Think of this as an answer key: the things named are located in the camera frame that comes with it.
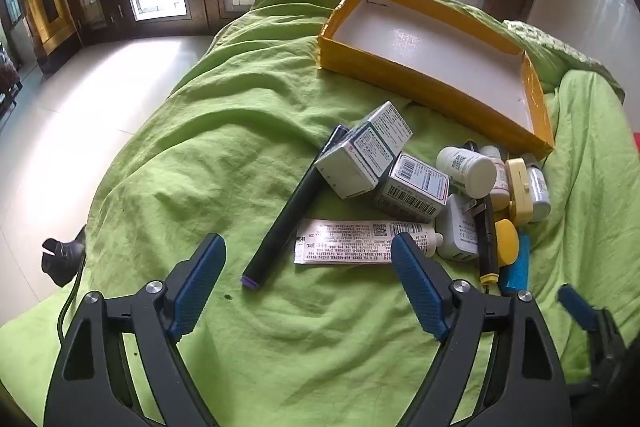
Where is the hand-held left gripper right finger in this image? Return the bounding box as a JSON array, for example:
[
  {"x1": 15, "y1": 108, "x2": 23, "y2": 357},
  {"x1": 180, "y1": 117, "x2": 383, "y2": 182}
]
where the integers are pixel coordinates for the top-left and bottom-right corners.
[{"x1": 390, "y1": 232, "x2": 573, "y2": 427}]

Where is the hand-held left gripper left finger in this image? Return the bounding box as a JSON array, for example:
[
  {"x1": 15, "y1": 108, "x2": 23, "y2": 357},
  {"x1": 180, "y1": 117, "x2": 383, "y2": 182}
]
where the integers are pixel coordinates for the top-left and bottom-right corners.
[{"x1": 44, "y1": 233, "x2": 227, "y2": 427}]

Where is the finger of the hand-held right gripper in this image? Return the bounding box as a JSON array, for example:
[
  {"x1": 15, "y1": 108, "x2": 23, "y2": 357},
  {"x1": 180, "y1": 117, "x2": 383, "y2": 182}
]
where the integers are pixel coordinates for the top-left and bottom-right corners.
[{"x1": 557, "y1": 284, "x2": 628, "y2": 408}]

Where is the white charger plug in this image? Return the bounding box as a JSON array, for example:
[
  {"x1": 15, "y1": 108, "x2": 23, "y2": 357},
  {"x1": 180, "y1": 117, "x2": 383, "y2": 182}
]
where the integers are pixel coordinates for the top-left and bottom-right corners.
[{"x1": 434, "y1": 193, "x2": 483, "y2": 263}]

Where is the blue battery pack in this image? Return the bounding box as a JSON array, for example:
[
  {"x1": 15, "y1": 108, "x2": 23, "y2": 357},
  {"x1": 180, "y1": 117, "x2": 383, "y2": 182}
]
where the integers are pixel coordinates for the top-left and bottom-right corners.
[{"x1": 500, "y1": 233, "x2": 531, "y2": 298}]

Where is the black marker yellow cap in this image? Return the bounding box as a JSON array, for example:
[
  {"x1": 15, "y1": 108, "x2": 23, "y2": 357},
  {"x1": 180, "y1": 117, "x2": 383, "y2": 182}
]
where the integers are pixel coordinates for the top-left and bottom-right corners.
[{"x1": 472, "y1": 197, "x2": 501, "y2": 293}]

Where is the barcoded blue white medicine box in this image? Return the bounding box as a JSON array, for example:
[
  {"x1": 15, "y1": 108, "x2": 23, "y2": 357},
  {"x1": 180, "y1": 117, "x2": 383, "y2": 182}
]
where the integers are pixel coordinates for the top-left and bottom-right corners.
[{"x1": 372, "y1": 153, "x2": 450, "y2": 224}]

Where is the grey bottle black neck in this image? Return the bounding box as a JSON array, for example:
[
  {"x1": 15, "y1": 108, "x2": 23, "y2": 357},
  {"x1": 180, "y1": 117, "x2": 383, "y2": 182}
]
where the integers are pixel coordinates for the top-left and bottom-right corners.
[{"x1": 522, "y1": 153, "x2": 552, "y2": 224}]

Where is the large white pill bottle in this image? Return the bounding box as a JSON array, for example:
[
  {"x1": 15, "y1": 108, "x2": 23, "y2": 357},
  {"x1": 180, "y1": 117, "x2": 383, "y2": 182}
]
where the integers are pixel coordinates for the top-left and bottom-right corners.
[{"x1": 436, "y1": 146, "x2": 497, "y2": 198}]

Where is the yellow cartoon case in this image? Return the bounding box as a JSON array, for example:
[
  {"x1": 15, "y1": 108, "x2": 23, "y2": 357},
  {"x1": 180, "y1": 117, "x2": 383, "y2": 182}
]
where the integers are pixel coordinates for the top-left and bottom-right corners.
[{"x1": 504, "y1": 157, "x2": 535, "y2": 228}]

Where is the pink rose print bottle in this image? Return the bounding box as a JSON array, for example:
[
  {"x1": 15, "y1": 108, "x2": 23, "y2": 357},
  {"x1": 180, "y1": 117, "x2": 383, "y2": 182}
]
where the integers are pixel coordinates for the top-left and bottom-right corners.
[{"x1": 482, "y1": 146, "x2": 512, "y2": 212}]

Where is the white medicine box pink stripe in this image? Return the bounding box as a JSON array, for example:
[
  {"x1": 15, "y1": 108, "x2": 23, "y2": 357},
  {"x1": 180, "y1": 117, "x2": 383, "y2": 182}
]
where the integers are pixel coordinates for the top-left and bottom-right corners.
[{"x1": 315, "y1": 123, "x2": 396, "y2": 200}]

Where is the green white medicine box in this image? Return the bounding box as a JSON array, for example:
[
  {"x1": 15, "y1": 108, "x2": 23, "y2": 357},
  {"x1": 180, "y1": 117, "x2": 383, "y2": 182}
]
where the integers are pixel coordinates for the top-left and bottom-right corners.
[{"x1": 348, "y1": 101, "x2": 413, "y2": 158}]

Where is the yellow cardboard tray box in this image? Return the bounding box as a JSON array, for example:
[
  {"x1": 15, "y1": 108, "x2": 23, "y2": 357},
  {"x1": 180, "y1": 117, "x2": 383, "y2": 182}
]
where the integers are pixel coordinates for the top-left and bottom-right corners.
[{"x1": 316, "y1": 0, "x2": 555, "y2": 152}]

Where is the white ointment tube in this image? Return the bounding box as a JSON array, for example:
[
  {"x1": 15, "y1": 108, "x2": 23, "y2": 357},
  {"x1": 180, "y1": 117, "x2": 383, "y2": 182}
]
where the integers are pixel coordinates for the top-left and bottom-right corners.
[{"x1": 294, "y1": 218, "x2": 445, "y2": 265}]

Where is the black marker purple cap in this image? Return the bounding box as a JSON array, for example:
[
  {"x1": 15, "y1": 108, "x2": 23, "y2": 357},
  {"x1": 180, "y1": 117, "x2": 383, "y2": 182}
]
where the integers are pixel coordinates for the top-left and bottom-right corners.
[{"x1": 241, "y1": 124, "x2": 351, "y2": 292}]

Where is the black shoe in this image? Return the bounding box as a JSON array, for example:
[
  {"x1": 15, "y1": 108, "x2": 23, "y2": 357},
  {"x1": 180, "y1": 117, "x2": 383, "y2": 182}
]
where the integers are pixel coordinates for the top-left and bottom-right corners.
[{"x1": 41, "y1": 227, "x2": 87, "y2": 288}]

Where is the green bedsheet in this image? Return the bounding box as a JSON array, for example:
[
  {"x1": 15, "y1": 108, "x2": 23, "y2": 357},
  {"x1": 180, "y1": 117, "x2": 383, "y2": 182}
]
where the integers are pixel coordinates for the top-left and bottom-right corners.
[{"x1": 0, "y1": 0, "x2": 635, "y2": 427}]

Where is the patterned green pillow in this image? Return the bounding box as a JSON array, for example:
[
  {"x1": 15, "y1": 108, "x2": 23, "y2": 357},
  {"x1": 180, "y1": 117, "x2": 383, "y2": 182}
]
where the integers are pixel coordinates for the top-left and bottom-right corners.
[{"x1": 502, "y1": 19, "x2": 626, "y2": 102}]

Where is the dark green cable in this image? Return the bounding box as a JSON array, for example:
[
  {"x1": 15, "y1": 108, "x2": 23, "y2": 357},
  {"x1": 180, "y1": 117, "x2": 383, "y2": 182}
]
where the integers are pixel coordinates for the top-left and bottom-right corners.
[{"x1": 57, "y1": 257, "x2": 86, "y2": 358}]

